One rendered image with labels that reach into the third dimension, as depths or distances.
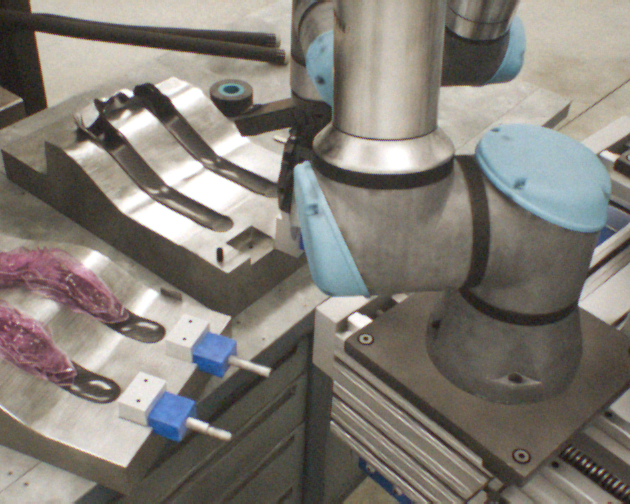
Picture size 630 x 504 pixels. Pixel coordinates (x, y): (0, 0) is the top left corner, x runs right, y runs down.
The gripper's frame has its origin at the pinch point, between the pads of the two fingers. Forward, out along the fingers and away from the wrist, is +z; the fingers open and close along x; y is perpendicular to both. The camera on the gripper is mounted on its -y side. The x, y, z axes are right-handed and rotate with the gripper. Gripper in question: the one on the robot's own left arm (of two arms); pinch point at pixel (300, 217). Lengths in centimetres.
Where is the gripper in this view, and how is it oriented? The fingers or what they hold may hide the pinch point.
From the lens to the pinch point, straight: 119.4
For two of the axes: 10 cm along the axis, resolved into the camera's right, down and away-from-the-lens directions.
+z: -0.4, 7.6, 6.5
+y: 8.6, 3.6, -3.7
